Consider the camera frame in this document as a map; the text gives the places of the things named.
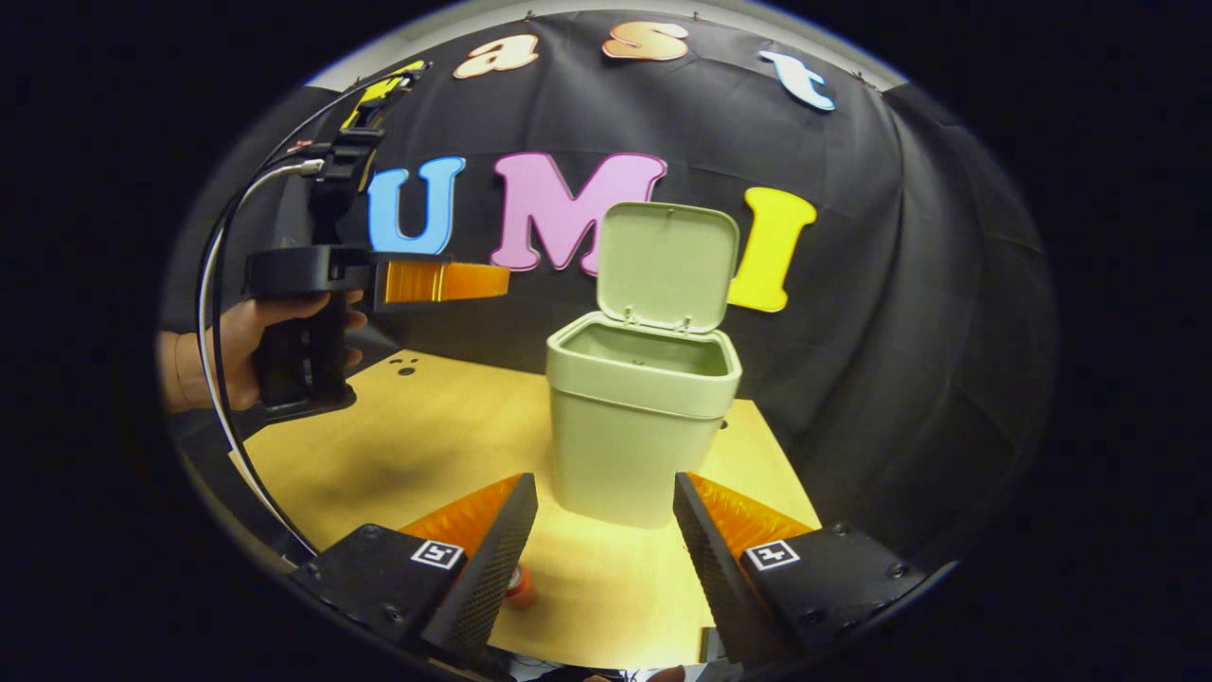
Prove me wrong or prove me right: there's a wooden desktop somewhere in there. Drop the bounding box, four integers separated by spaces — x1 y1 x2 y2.
230 349 823 672

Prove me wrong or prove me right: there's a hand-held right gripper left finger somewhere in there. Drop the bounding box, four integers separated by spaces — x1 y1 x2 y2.
289 472 539 669

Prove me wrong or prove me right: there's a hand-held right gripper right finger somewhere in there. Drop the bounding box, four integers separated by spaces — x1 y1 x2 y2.
672 471 957 669

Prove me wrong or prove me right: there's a white cable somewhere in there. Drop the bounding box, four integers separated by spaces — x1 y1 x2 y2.
196 159 328 456

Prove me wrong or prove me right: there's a black cable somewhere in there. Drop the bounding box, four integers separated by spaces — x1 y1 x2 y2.
206 62 432 560

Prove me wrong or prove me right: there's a pale green desktop garbage bin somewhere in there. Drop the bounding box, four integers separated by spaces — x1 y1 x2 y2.
545 201 743 529

